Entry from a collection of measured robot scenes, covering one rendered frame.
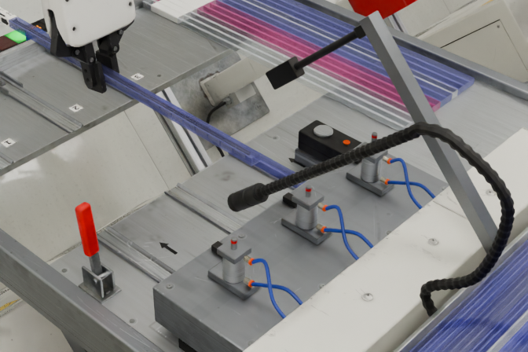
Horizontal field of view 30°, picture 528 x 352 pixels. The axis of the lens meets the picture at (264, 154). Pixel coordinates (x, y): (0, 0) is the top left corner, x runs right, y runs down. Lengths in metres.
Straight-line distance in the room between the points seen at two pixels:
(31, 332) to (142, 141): 0.95
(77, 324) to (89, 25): 0.33
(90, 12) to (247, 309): 0.40
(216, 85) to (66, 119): 1.14
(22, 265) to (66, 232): 1.12
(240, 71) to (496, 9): 0.61
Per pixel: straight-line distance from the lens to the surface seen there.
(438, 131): 0.70
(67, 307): 1.06
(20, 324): 1.49
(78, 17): 1.13
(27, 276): 1.10
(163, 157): 2.37
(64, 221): 2.22
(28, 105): 1.37
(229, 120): 2.48
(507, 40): 2.36
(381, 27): 0.96
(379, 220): 1.06
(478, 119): 1.35
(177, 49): 1.47
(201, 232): 1.13
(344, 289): 0.95
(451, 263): 0.99
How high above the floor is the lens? 2.01
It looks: 53 degrees down
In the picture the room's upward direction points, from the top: 66 degrees clockwise
